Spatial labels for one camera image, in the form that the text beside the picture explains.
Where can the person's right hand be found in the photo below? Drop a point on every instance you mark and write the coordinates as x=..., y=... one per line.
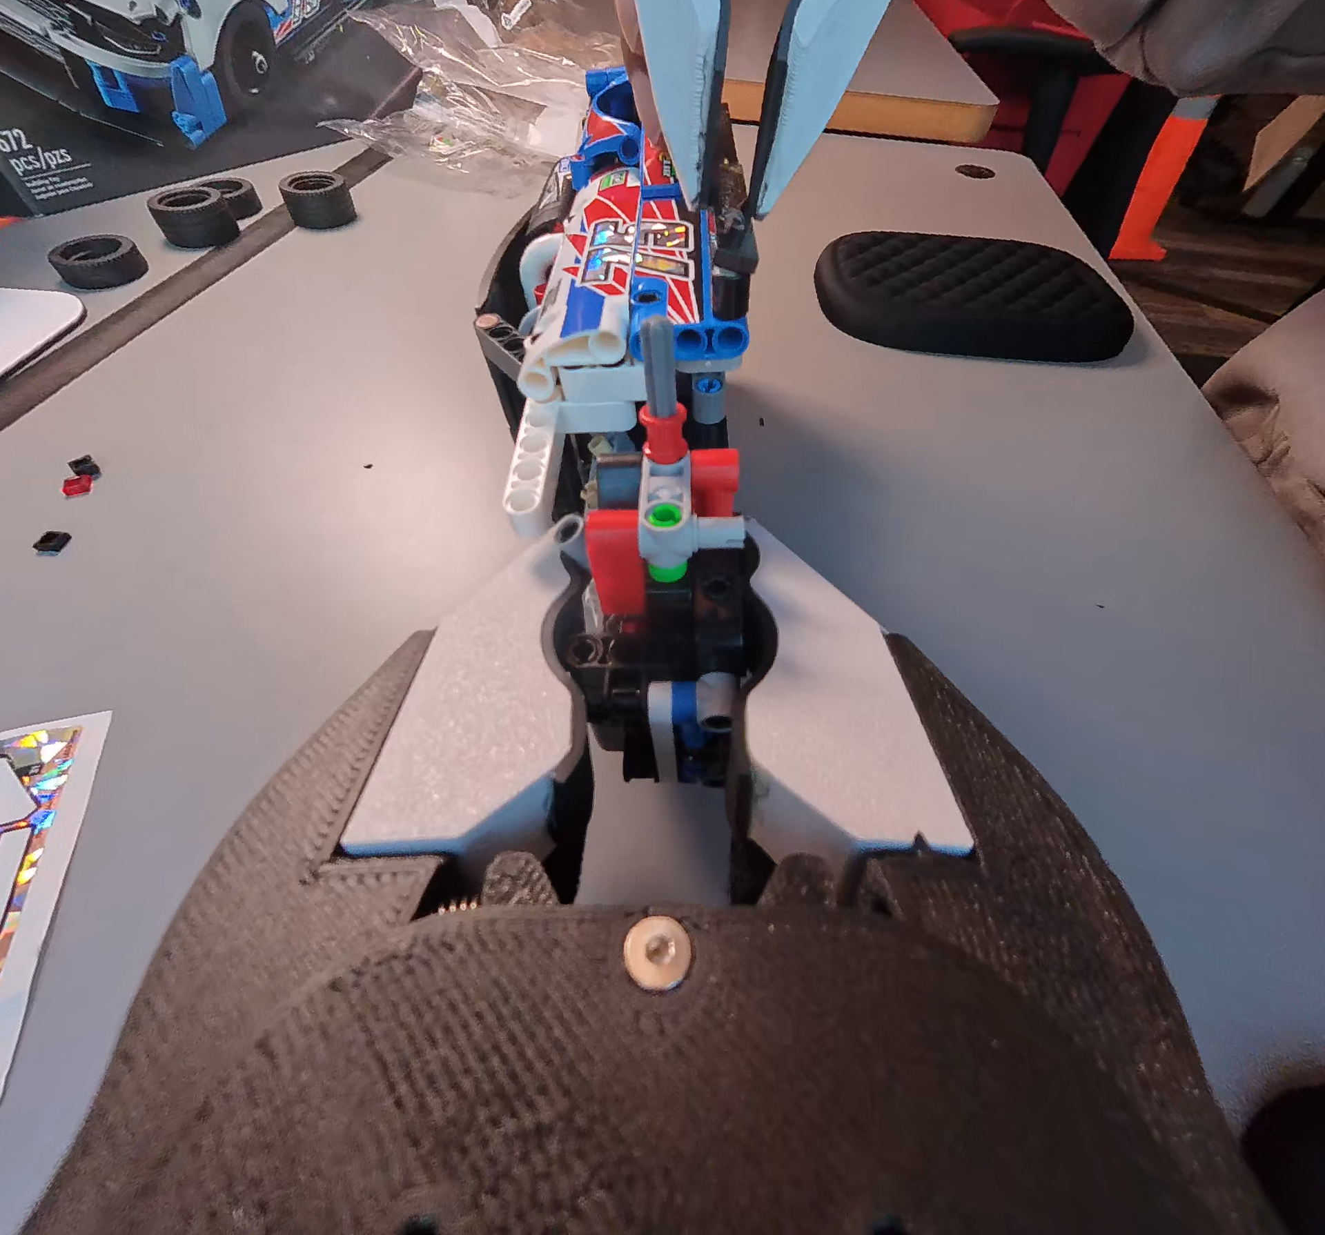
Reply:
x=623, y=15

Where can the holographic sticker sheet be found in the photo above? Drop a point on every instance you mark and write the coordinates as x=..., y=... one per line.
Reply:
x=61, y=892

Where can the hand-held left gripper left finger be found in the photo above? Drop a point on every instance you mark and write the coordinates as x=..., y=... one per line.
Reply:
x=464, y=736

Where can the blue white lego race car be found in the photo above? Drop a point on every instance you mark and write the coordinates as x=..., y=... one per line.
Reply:
x=621, y=251

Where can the orange traffic cone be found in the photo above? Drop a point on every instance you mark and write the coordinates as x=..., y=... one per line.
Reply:
x=1162, y=179

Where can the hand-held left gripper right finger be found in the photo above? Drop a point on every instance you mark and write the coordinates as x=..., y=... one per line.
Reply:
x=838, y=726

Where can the black red office chair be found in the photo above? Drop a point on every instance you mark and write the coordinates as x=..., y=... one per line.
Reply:
x=1047, y=106

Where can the lego set cardboard box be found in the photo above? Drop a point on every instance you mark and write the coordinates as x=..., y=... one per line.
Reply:
x=104, y=66

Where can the black lego tire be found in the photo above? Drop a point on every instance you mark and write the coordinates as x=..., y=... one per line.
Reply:
x=63, y=266
x=250, y=195
x=165, y=227
x=294, y=210

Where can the black square lego piece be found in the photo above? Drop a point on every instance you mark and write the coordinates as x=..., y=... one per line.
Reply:
x=52, y=538
x=87, y=468

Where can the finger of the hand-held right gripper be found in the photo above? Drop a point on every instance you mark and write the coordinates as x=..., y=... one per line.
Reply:
x=838, y=15
x=674, y=15

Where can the person's beige sweatshirt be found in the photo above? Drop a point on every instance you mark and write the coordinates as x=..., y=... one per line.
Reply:
x=1273, y=409

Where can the crumpled clear plastic bags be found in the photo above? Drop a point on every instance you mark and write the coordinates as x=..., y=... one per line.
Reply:
x=487, y=66

